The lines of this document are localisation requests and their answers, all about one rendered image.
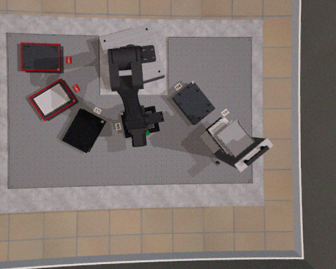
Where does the white rectangular plate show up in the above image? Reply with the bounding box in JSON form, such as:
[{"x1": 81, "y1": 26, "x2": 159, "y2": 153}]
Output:
[{"x1": 34, "y1": 84, "x2": 70, "y2": 115}]

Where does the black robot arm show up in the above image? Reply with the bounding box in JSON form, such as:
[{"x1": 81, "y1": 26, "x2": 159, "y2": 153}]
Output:
[{"x1": 107, "y1": 45, "x2": 164, "y2": 147}]

